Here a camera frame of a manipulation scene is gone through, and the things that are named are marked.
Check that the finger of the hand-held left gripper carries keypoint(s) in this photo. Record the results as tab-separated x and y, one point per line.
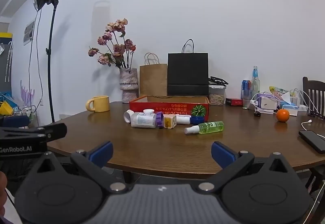
15	121
54	131

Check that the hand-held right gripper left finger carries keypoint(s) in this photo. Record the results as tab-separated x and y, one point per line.
102	153

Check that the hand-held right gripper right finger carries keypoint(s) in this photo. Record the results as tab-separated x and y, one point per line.
221	153

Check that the green spray bottle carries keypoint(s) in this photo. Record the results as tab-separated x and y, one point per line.
209	127

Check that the blue ridged cap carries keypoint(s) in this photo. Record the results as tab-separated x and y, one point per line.
196	120

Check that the small white bottle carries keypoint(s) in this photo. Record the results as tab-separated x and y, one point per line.
183	119

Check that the white pill bottle purple cap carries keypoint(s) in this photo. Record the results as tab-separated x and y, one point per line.
146	120

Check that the white round lid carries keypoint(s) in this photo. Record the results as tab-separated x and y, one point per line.
148	111

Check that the red cardboard box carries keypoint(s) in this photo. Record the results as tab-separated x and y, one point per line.
172	108

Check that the person's left hand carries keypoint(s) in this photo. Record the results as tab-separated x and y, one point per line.
2	188

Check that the yellow plastic container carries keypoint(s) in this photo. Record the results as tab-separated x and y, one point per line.
5	108

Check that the yellow mug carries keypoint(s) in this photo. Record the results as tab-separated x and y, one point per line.
100	104

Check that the small red box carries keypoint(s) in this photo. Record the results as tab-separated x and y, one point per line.
234	102

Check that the small black object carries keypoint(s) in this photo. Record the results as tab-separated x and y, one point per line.
257	113

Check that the drinking glass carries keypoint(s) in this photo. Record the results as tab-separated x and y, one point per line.
246	103

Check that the dark grey panel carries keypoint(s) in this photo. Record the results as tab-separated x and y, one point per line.
3	66

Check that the clear food container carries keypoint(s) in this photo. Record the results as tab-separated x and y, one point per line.
216	95

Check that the white power adapter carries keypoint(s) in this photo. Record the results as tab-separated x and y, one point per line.
266	102

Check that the black light stand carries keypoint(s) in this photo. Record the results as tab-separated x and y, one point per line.
50	61

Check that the blue soda can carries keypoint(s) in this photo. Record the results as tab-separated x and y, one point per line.
245	85

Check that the orange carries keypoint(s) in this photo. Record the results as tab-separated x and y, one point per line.
282	115

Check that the clear glass bottle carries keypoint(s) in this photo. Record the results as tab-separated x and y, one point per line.
255	81

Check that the blue tissue box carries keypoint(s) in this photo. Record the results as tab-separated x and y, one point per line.
289	109

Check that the colourful snack packet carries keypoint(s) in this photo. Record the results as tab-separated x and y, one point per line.
278	92

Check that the black paper bag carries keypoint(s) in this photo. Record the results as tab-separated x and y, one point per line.
188	74

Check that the brown paper bag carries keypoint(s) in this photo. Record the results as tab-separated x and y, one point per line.
153	79

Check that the clear plastic cup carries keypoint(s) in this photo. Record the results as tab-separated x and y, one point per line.
295	98

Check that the black smartphone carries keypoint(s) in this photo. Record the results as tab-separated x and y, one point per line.
312	140

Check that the dried pink flowers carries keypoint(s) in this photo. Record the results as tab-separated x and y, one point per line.
115	46

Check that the dark wooden chair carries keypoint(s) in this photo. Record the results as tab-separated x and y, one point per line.
314	92

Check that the purple coral wall sticker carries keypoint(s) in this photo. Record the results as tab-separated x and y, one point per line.
26	94

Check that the wall poster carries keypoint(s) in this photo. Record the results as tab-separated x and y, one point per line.
29	32

